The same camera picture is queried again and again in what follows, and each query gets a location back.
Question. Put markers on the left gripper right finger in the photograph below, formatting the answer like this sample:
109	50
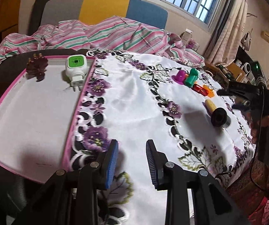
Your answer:
211	203

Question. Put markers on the wooden side desk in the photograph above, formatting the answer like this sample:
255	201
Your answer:
224	74

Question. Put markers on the multicolour sofa backrest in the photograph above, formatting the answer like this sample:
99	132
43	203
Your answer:
91	12

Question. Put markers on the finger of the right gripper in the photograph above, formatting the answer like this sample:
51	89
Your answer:
241	107
230	92

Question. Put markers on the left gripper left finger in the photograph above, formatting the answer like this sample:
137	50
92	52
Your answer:
73	195

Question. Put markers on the black lens cylinder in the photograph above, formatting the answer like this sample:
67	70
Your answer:
220	119

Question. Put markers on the purple perforated plastic toy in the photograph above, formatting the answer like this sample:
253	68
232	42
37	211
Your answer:
180	77

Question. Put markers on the pink rimmed white tray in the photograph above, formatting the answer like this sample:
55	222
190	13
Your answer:
35	120

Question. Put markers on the red metallic cylinder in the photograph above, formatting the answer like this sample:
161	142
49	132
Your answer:
197	88

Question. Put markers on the beige floral curtain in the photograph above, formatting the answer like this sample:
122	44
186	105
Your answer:
225	40

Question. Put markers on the white carton box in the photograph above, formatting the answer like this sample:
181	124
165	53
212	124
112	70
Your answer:
186	36

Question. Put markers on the dark maroon hair clip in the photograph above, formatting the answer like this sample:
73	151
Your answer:
36	67

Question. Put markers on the white floral tablecloth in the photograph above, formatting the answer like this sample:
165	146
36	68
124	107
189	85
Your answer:
133	98

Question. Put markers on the striped pink blanket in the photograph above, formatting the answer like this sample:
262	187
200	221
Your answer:
115	33

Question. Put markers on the orange plastic scoop toy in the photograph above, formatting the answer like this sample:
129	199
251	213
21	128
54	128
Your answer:
211	92

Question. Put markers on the green ridged plastic toy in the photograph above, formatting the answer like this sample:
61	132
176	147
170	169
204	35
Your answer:
191	78

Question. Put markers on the white green plug adapter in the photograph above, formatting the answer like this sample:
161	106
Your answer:
76	70

